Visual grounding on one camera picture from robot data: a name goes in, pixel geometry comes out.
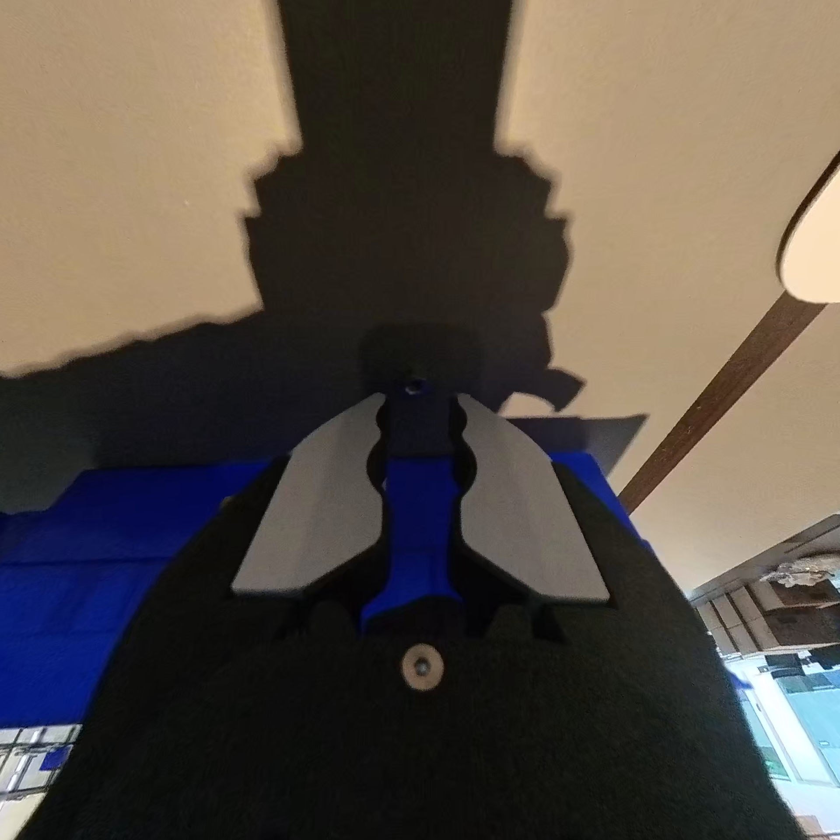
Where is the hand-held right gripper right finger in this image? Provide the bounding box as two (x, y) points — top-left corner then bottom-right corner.
(456, 392), (613, 602)

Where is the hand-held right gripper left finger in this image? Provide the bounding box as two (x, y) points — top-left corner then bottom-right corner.
(231, 392), (388, 597)

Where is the blue plastic bin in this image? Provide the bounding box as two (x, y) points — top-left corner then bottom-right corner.
(0, 386), (654, 731)

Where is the white rounded board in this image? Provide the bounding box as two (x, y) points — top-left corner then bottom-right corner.
(776, 150), (840, 304)

